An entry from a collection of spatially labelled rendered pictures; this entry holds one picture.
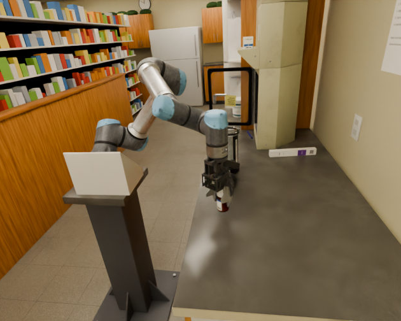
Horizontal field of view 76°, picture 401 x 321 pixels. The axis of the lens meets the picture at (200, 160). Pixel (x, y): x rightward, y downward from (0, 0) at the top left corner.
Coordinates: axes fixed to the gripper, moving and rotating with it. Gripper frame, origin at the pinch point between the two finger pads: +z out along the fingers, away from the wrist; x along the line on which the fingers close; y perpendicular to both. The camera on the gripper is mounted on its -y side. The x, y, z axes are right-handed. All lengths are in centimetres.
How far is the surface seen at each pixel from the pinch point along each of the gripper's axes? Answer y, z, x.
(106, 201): 23, 9, -51
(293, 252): 1.4, 7.3, 29.6
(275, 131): -69, -4, -14
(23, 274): 59, 103, -155
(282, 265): 8.5, 7.3, 29.2
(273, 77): -68, -35, -16
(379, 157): -48, -10, 41
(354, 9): -88, -64, 13
